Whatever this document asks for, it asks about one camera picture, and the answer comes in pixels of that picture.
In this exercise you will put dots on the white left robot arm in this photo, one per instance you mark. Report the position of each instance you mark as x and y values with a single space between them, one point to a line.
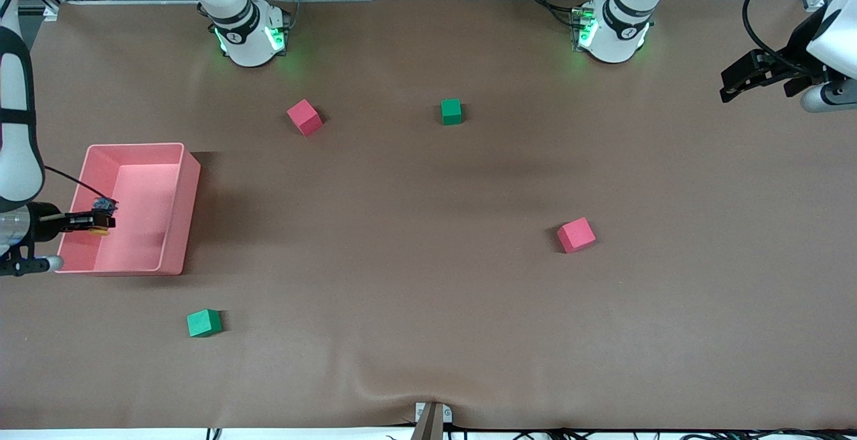
612 38

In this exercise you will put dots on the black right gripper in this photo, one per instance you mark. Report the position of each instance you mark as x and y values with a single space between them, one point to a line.
45 215

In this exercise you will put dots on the brown table mat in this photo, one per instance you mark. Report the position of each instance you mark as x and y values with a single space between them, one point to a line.
428 326

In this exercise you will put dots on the green foam cube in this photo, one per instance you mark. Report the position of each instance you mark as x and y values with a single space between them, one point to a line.
203 323
451 111

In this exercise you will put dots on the orange-capped black push button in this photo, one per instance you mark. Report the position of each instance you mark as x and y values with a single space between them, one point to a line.
104 205

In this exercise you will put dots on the pink plastic bin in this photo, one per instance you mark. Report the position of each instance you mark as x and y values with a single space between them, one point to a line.
144 226

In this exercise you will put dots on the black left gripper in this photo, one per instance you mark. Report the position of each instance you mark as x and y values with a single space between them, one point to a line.
799 47

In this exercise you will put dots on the pink foam cube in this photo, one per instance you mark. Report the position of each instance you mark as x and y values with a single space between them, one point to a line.
304 117
576 235

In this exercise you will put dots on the metal clamp bracket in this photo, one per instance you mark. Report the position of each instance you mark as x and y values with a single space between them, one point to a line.
433 416

